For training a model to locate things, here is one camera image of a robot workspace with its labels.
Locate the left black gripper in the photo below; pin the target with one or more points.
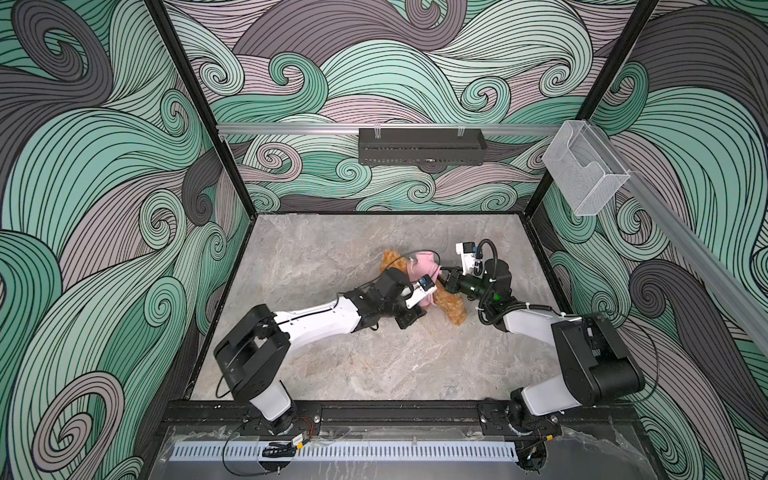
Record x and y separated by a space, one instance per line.
408 316

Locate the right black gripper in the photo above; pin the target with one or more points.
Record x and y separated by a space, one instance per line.
453 282

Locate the brown teddy bear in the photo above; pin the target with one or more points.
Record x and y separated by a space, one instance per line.
450 304

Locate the pink teddy hoodie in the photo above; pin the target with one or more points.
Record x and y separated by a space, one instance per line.
424 263

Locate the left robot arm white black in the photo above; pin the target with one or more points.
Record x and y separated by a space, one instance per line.
251 354

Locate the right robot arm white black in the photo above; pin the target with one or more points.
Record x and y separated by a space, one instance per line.
595 365

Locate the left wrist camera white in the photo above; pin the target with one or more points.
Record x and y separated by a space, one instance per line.
419 293

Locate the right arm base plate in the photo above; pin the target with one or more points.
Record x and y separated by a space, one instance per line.
511 418

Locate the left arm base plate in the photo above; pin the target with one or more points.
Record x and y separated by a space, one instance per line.
301 416

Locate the clear acrylic wall box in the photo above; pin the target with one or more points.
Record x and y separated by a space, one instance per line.
585 166

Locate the back aluminium rail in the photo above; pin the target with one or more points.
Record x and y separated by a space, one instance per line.
306 128

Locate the black perforated wall tray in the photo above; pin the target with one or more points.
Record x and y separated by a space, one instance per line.
439 147

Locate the white slotted cable duct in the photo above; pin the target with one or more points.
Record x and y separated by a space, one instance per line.
243 451

